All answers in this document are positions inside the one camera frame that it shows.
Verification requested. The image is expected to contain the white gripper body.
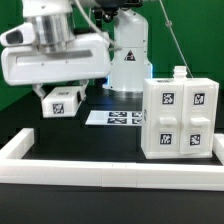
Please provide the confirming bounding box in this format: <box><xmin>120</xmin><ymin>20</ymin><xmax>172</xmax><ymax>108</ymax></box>
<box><xmin>0</xmin><ymin>23</ymin><xmax>111</xmax><ymax>86</ymax></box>

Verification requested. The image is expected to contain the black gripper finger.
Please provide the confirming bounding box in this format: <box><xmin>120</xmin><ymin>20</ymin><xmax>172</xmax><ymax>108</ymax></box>
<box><xmin>32</xmin><ymin>84</ymin><xmax>46</xmax><ymax>99</ymax></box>
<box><xmin>78</xmin><ymin>80</ymin><xmax>89</xmax><ymax>101</ymax></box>

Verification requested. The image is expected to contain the white cabinet top box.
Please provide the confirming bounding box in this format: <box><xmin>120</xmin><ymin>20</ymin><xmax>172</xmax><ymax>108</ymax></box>
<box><xmin>41</xmin><ymin>86</ymin><xmax>82</xmax><ymax>118</ymax></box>

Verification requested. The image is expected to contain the white cabinet body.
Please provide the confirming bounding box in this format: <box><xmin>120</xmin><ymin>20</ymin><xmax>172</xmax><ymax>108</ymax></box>
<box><xmin>141</xmin><ymin>66</ymin><xmax>219</xmax><ymax>159</ymax></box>

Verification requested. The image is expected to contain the white cabinet door with tag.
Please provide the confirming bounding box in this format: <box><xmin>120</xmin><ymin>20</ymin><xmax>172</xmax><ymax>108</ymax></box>
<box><xmin>180</xmin><ymin>82</ymin><xmax>214</xmax><ymax>154</ymax></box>

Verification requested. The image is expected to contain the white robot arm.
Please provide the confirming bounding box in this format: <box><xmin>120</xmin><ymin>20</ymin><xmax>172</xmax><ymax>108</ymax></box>
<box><xmin>0</xmin><ymin>0</ymin><xmax>152</xmax><ymax>97</ymax></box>

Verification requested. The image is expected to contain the white base tag plate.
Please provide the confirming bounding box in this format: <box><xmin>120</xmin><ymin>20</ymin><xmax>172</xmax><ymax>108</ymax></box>
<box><xmin>86</xmin><ymin>110</ymin><xmax>142</xmax><ymax>126</ymax></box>

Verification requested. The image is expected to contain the white U-shaped obstacle wall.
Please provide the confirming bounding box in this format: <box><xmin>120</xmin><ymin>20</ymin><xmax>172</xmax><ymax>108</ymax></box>
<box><xmin>0</xmin><ymin>128</ymin><xmax>224</xmax><ymax>191</ymax></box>

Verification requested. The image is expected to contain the white thin cable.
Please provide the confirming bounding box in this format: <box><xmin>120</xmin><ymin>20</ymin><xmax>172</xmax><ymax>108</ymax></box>
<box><xmin>159</xmin><ymin>0</ymin><xmax>194</xmax><ymax>78</ymax></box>

